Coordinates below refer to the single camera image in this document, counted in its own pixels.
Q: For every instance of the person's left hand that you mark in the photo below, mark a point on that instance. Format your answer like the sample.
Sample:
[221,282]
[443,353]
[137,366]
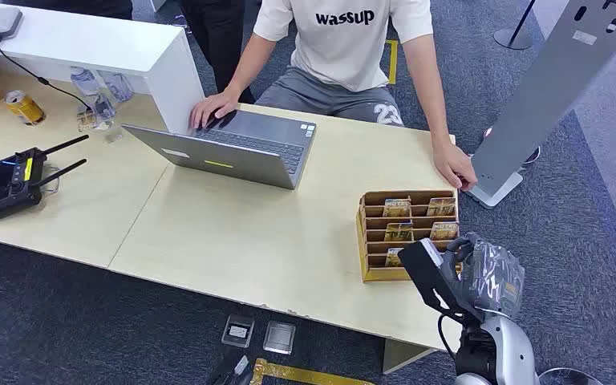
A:
[454,164]

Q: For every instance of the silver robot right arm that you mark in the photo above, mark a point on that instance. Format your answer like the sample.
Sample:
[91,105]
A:
[499,350]

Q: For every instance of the clear plastic water bottle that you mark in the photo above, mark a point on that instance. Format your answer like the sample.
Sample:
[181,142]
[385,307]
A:
[118,85]
[93,98]

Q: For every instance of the floor socket box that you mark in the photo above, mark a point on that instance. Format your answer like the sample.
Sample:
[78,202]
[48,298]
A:
[238,331]
[279,337]

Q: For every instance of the yellow floor tape frame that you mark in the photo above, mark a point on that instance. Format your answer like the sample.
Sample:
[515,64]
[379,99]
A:
[297,374]

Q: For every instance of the wooden card holder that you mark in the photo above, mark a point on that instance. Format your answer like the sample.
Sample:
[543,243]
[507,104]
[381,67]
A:
[374,228]

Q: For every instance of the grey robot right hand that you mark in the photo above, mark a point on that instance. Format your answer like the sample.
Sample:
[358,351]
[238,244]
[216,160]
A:
[494,281]

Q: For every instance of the black remote controller with antennas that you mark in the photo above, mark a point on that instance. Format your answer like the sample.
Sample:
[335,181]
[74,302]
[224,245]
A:
[8,183]

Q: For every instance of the person's right forearm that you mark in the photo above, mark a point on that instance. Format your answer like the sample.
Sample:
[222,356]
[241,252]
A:
[247,74]

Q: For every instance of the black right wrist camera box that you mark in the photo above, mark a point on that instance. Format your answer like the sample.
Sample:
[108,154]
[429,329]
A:
[425,271]

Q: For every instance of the yellow drink can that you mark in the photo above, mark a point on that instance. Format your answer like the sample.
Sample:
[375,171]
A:
[23,108]

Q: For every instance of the yellow floor tape strip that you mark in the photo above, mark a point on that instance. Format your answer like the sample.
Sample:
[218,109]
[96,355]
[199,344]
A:
[392,61]

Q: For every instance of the white counter shelf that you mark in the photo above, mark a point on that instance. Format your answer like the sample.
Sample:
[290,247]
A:
[101,48]

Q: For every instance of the grey kiosk stand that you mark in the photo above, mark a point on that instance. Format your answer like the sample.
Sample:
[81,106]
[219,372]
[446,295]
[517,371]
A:
[547,90]

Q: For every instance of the grey open laptop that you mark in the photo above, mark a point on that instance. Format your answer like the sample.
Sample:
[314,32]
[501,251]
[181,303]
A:
[265,143]

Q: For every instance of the round metal stanchion base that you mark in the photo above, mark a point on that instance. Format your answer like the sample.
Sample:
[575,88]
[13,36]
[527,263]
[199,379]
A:
[512,37]

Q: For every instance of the person's right hand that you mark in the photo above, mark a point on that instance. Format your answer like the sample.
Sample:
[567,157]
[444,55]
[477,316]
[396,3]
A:
[215,106]

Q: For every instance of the hotel key card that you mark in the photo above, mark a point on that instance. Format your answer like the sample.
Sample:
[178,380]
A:
[441,206]
[444,230]
[399,231]
[397,208]
[393,257]

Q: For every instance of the person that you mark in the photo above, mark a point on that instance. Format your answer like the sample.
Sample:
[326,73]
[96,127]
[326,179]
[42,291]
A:
[340,53]
[215,37]

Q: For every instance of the person's left forearm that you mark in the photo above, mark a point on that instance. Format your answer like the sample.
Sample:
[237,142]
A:
[434,117]

